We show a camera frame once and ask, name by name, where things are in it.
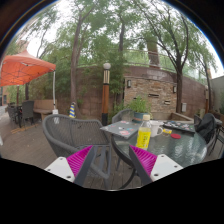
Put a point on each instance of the black laptop with stickers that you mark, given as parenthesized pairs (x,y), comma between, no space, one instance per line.
(180,126)

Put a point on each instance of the orange canopy tent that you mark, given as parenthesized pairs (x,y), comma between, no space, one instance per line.
(23,68)

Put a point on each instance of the grey wicker chair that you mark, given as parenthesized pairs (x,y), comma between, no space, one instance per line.
(123,115)
(66,130)
(218,136)

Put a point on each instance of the yellow card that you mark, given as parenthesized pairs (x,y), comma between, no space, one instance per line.
(167,131)

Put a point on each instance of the wooden bench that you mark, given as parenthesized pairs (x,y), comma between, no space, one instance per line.
(45,105)

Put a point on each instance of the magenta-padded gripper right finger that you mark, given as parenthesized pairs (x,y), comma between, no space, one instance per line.
(146,160)

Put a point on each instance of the green plant in blue pot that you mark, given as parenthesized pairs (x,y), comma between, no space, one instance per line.
(140,105)

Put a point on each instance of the wooden lamp post, globe light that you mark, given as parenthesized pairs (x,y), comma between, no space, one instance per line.
(106,96)

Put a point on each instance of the flat round red coaster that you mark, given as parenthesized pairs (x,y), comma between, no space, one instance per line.
(175,136)

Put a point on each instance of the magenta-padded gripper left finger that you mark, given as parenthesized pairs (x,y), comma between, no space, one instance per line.
(77,160)

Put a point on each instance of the blue yellow striped cone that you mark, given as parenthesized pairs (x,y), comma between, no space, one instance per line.
(72,111)

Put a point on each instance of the grey wall utility box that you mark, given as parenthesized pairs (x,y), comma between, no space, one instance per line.
(184,107)

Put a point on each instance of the black backpack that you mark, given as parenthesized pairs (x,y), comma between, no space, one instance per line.
(205,126)

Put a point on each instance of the group of dark patio chairs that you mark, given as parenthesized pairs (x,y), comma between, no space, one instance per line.
(26,110)

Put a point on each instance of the yellow-labelled clear drink bottle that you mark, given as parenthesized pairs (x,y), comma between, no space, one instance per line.
(143,136)

